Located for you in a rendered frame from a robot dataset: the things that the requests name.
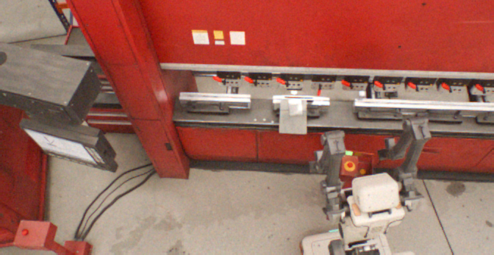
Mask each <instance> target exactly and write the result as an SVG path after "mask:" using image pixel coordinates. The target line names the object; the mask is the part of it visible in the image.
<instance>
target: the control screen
mask: <svg viewBox="0 0 494 255"><path fill-rule="evenodd" d="M24 130H25V131H26V132H27V133H28V134H29V135H30V136H31V137H32V138H33V139H34V140H35V141H36V142H37V143H38V144H39V146H41V147H42V148H43V149H45V150H48V151H53V152H56V153H60V154H64V155H68V156H71V157H76V158H80V159H84V160H87V161H90V162H94V160H93V159H92V158H91V156H90V155H89V154H88V153H87V152H86V150H85V149H84V148H83V147H82V145H81V143H78V142H74V141H70V140H65V139H62V138H59V137H53V136H51V135H47V134H42V133H38V132H34V131H30V130H27V129H24ZM49 147H52V148H49Z"/></svg>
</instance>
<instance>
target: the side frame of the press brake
mask: <svg viewBox="0 0 494 255"><path fill-rule="evenodd" d="M65 1H66V2H67V4H68V6H69V8H70V10H71V13H72V14H73V16H74V18H75V20H76V22H77V24H78V25H79V26H80V28H81V30H82V33H83V35H84V36H85V38H86V40H87V42H88V44H89V46H90V47H91V50H92V52H93V54H94V56H95V58H97V60H98V61H99V64H100V66H101V69H102V70H103V72H104V74H105V76H106V78H107V80H108V81H109V83H110V85H111V88H112V90H113V92H115V94H116V96H117V97H118V100H119V101H120V103H121V106H122V107H123V110H124V112H125V113H126V115H127V117H128V119H129V121H130V123H131V125H132V126H133V127H134V129H135V131H136V133H137V136H138V137H139V138H140V141H141V143H142V145H143V147H144V149H145V150H146V153H147V154H148V157H149V159H150V160H151V162H153V165H154V167H155V169H156V171H157V172H158V174H159V176H160V178H172V179H188V176H189V170H190V167H189V165H190V158H189V157H188V156H187V155H186V153H185V152H184V149H183V147H182V142H181V140H180V138H179V134H178V131H177V130H176V127H175V123H174V122H173V114H174V109H175V103H176V96H180V93H198V87H197V83H196V78H195V77H194V75H193V72H191V70H169V69H161V66H160V61H159V59H158V56H157V53H156V50H155V47H154V45H153V43H152V40H151V36H150V34H149V32H148V27H147V25H146V21H145V18H144V16H143V12H142V9H141V6H140V2H139V0H65Z"/></svg>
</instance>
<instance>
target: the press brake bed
mask: <svg viewBox="0 0 494 255"><path fill-rule="evenodd" d="M175 127H176V130H177V131H178V134H179V138H180V140H181V142H182V147H183V149H184V152H185V153H186V155H187V156H188V157H189V158H190V165H189V167H190V168H195V169H213V170H243V171H259V172H279V173H309V174H324V175H327V172H325V173H319V172H314V173H310V171H309V163H308V162H309V161H314V160H315V154H314V151H317V150H323V148H324V146H322V143H321V135H322V134H324V132H332V131H337V130H326V129H307V134H280V133H279V128H270V127H250V126H213V125H195V124H194V123H175ZM340 131H341V132H342V131H343V132H344V134H345V139H344V141H343V142H344V146H345V149H346V150H347V151H358V152H363V153H369V154H374V155H373V175H376V174H380V173H386V174H387V175H388V176H390V177H392V178H395V177H394V169H396V168H397V167H401V163H402V162H403V161H404V158H405V156H406V154H407V151H408V148H409V146H408V148H407V149H406V153H405V156H404V158H403V159H394V160H390V159H384V160H379V158H378V157H379V155H378V153H377V151H378V150H380V149H383V148H385V147H384V138H389V137H394V140H395V144H396V143H397V142H398V139H399V137H400V136H401V134H402V132H364V131H346V130H340ZM431 136H432V138H431V139H430V140H427V141H426V142H425V144H424V146H423V148H441V150H440V152H439V154H420V156H419V158H418V161H417V163H416V167H417V169H418V170H417V178H416V179H439V180H454V181H472V182H494V136H478V135H458V134H431Z"/></svg>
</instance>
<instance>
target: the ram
mask: <svg viewBox="0 0 494 255"><path fill-rule="evenodd" d="M139 2H140V6H141V9H142V12H143V16H144V18H145V21H146V25H147V27H148V32H149V34H150V36H151V40H152V43H153V45H154V47H155V50H156V53H157V56H158V59H159V61H160V63H180V64H204V65H229V66H254V67H279V68H328V69H354V70H378V71H428V72H452V73H494V0H139ZM191 30H194V31H207V37H208V41H209V43H195V41H194V38H193V35H192V31H191ZM214 31H223V39H215V33H214ZM229 32H245V42H246V44H230V37H229ZM216 40H223V41H224V44H216V43H215V41H216ZM161 69H169V70H194V71H241V72H266V73H313V74H337V75H362V76H409V77H434V78H458V79H494V76H448V75H423V74H398V73H350V72H325V71H278V70H253V69H228V68H180V67H161Z"/></svg>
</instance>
